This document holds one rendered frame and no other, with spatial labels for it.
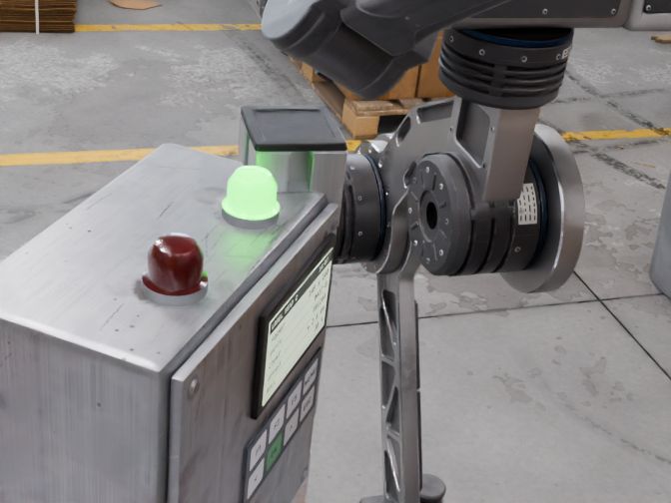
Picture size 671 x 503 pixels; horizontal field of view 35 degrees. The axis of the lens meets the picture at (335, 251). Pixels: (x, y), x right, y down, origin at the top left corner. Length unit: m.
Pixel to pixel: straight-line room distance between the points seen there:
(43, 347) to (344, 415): 2.30
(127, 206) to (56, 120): 3.63
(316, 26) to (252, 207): 0.36
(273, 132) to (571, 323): 2.74
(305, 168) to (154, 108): 3.72
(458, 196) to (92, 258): 0.76
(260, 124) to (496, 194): 0.69
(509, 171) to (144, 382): 0.82
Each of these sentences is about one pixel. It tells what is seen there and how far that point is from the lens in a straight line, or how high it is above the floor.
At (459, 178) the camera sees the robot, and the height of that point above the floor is 1.20.
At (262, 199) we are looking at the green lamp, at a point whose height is 1.49.
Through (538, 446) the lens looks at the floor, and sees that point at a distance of 2.73.
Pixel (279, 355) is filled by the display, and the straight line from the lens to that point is 0.48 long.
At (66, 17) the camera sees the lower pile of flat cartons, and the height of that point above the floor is 0.07.
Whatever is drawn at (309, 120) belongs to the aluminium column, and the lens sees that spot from 0.52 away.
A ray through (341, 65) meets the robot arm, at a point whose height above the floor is 1.41.
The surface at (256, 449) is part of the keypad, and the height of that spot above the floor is 1.38.
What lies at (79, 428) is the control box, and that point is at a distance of 0.42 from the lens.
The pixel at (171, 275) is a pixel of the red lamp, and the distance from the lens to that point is 0.41.
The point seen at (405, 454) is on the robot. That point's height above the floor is 0.53.
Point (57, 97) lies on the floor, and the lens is 4.31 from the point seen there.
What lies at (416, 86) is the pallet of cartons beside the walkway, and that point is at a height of 0.19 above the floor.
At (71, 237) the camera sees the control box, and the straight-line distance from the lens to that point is 0.46.
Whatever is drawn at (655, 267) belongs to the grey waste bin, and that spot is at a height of 0.05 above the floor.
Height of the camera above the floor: 1.71
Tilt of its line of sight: 31 degrees down
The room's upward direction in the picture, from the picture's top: 7 degrees clockwise
